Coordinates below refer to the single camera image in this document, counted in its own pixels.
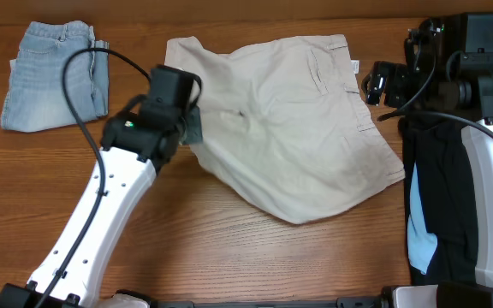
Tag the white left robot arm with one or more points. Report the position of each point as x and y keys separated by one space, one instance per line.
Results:
x=135 y=146

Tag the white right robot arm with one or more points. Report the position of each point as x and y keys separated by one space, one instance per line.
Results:
x=442 y=98

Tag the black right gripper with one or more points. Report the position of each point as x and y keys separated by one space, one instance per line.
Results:
x=397 y=75

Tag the beige khaki shorts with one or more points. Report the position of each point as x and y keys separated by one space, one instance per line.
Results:
x=284 y=125

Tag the folded light blue jeans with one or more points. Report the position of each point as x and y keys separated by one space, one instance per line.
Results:
x=35 y=101

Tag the light blue shirt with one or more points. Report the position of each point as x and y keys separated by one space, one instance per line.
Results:
x=478 y=141

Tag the black garment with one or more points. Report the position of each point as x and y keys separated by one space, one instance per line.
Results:
x=440 y=205

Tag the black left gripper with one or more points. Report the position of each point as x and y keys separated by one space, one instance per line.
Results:
x=193 y=129

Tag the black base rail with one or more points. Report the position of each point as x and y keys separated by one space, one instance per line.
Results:
x=268 y=303

